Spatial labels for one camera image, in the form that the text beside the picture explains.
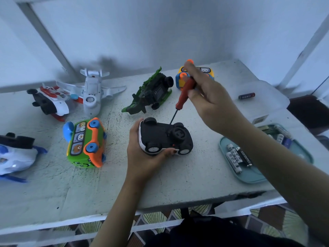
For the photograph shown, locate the person's right hand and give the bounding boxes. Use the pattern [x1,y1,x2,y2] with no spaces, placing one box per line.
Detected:
[183,61,247,137]

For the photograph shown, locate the person's left hand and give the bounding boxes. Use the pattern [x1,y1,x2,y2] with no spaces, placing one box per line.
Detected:
[126,118,178,186]

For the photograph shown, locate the black white toy car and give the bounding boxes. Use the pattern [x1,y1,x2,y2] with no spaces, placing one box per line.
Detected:
[138,117,194,156]

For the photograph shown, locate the red screwdriver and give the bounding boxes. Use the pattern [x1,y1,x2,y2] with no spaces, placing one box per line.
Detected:
[170,77,197,126]

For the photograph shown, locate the yellow orange toy car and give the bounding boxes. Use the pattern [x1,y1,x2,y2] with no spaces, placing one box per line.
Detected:
[175,59,215,91]

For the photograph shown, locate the pile of batteries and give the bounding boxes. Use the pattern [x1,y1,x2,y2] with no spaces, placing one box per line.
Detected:
[226,126,294,175]

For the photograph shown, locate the clear plastic container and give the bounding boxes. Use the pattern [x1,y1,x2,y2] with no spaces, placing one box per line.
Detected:
[226,80,291,124]

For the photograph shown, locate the green orange toy car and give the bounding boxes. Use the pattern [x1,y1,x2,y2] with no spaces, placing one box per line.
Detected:
[63,118,107,169]

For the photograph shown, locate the dark green toy helicopter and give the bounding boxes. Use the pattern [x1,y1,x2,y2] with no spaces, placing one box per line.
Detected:
[121,67,174,115]

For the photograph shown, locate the teal container lid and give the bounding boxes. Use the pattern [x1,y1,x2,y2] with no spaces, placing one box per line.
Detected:
[218,122,314,184]

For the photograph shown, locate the white toy airplane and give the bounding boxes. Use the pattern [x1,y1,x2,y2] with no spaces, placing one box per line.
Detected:
[56,69,127,117]

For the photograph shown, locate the dark brown storage box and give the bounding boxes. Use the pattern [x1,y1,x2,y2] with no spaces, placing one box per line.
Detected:
[287,95,329,131]

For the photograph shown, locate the red white toy vehicle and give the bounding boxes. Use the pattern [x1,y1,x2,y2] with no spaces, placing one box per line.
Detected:
[27,85,83,122]

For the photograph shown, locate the grey storage box lid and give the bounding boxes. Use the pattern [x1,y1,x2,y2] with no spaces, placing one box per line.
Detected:
[316,135,329,151]

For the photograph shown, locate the white blue toy vehicle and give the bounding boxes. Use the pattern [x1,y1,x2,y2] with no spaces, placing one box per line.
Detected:
[0,132,48,183]

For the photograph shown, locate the person's right forearm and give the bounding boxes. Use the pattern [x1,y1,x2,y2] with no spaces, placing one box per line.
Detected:
[226,121,329,245]

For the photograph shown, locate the person's left forearm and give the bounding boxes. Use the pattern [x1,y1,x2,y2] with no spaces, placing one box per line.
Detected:
[90,177,149,247]

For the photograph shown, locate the person's dark trousers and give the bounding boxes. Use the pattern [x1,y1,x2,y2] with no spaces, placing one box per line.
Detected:
[146,216,304,247]

